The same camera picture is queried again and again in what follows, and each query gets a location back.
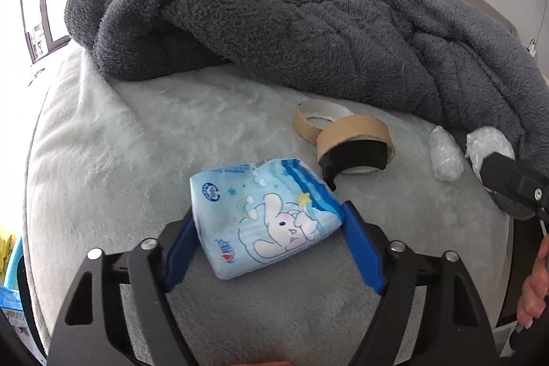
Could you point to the blue printed packet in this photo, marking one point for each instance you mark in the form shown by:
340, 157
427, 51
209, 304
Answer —
8, 306

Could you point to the clear bubble wrap piece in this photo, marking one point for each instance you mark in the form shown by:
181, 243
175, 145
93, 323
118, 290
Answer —
446, 153

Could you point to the brown cardboard tape core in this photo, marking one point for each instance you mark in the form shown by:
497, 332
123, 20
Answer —
356, 128

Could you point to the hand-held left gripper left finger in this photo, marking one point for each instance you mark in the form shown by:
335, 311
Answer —
180, 250

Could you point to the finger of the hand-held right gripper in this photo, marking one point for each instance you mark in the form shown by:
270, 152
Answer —
514, 177

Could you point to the white lined cardboard tape core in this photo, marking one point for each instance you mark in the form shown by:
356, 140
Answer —
300, 121

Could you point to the bed with grey sheet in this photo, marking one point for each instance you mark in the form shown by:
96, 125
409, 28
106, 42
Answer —
128, 156

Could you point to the white bubble wrap wad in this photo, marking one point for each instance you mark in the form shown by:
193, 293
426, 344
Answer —
489, 141

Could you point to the blue tissue pack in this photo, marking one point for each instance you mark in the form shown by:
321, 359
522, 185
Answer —
257, 211

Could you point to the white wall outlet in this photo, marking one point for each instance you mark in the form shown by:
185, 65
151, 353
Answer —
532, 48

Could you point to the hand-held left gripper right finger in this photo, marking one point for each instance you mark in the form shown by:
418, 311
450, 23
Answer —
364, 250

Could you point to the person's right hand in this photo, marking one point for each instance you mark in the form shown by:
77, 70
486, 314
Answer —
536, 293

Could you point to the dark grey fleece blanket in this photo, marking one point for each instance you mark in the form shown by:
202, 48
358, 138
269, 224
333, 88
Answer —
300, 27

